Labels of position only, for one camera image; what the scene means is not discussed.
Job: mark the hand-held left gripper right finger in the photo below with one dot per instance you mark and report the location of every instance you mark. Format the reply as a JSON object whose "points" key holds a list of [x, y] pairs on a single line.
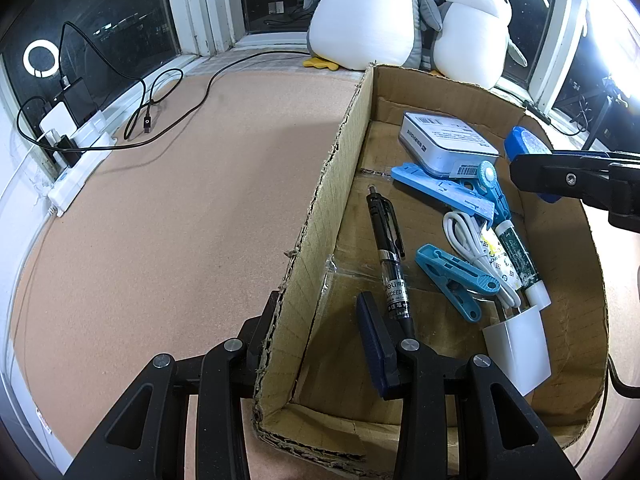
{"points": [[375, 340]]}

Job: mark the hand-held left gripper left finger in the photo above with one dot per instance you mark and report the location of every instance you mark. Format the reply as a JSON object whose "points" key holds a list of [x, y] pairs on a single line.
{"points": [[255, 340]]}

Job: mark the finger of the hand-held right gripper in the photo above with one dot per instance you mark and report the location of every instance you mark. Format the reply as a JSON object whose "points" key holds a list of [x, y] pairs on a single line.
{"points": [[550, 177]]}

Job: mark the blue round-headed tool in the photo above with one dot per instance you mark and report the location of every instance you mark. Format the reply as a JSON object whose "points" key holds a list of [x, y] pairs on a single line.
{"points": [[485, 172]]}

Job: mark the green and white glue stick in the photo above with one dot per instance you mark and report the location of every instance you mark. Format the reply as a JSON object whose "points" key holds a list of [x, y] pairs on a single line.
{"points": [[515, 252]]}

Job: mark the cardboard box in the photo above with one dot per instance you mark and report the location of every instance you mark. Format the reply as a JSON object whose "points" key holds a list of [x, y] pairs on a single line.
{"points": [[325, 270]]}

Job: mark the black retractable pen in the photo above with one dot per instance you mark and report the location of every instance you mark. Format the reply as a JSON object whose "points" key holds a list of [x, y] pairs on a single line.
{"points": [[387, 240]]}

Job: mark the blue clothes peg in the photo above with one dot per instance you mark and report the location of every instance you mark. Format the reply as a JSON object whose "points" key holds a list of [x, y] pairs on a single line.
{"points": [[450, 270]]}

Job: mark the blue plastic clip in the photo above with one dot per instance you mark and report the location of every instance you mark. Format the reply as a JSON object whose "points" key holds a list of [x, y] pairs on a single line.
{"points": [[440, 187]]}

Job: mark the small white box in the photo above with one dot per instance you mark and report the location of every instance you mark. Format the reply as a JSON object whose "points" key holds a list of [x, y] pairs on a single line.
{"points": [[445, 140]]}

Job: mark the white USB charger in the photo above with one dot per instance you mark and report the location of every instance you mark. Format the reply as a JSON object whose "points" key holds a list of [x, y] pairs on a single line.
{"points": [[520, 350]]}

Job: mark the black power strip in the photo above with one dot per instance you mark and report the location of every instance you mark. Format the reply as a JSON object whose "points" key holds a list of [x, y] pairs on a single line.
{"points": [[537, 114]]}

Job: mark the small penguin plush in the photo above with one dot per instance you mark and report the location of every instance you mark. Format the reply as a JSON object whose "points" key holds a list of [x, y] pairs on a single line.
{"points": [[470, 45]]}

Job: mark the white power strip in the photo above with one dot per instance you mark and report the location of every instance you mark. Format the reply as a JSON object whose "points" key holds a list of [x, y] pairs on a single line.
{"points": [[75, 180]]}

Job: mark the large penguin plush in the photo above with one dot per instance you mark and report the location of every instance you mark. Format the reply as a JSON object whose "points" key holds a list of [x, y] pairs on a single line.
{"points": [[365, 20]]}

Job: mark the black plug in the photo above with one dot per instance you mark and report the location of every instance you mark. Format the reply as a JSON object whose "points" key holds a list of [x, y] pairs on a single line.
{"points": [[67, 147]]}

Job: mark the white power adapter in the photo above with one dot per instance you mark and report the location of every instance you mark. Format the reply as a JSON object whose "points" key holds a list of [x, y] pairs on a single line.
{"points": [[55, 120]]}

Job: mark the white window frame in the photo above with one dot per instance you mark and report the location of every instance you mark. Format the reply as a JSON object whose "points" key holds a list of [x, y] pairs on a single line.
{"points": [[195, 5]]}

